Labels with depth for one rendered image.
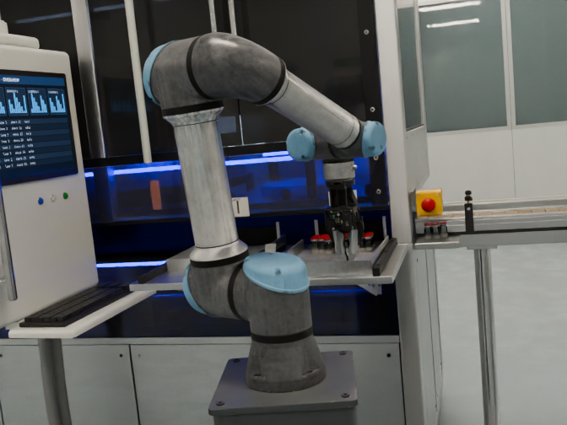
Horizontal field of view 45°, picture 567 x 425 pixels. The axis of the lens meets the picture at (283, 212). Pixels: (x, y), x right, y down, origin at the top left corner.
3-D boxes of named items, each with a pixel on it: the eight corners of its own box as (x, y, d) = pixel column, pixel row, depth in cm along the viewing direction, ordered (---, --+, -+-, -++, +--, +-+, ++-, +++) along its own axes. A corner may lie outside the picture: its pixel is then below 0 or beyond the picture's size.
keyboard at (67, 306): (102, 288, 217) (101, 281, 216) (142, 287, 212) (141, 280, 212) (18, 327, 179) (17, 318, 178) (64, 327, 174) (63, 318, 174)
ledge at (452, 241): (418, 240, 215) (418, 235, 215) (461, 239, 212) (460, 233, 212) (414, 250, 202) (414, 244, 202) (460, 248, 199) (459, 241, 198)
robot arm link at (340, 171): (326, 162, 170) (359, 159, 168) (327, 180, 171) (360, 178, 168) (319, 164, 163) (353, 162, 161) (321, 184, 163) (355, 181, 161)
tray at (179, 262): (211, 248, 228) (209, 238, 227) (286, 244, 221) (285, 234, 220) (167, 271, 195) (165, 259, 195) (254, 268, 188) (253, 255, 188)
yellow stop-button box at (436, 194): (418, 213, 207) (417, 189, 206) (443, 212, 205) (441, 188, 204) (417, 217, 200) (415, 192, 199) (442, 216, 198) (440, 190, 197)
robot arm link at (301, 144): (321, 125, 148) (349, 121, 156) (281, 128, 155) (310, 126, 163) (324, 161, 149) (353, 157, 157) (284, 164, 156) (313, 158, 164)
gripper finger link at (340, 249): (332, 270, 166) (328, 232, 165) (337, 264, 172) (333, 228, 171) (344, 269, 165) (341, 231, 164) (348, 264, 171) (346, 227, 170)
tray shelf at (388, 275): (197, 254, 229) (197, 249, 229) (409, 244, 210) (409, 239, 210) (129, 291, 184) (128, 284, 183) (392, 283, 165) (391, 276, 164)
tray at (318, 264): (303, 250, 207) (301, 239, 207) (389, 247, 200) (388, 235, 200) (270, 277, 175) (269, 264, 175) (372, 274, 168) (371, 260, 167)
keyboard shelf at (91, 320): (80, 295, 222) (79, 287, 222) (158, 293, 214) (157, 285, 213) (-19, 340, 180) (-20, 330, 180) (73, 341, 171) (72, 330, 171)
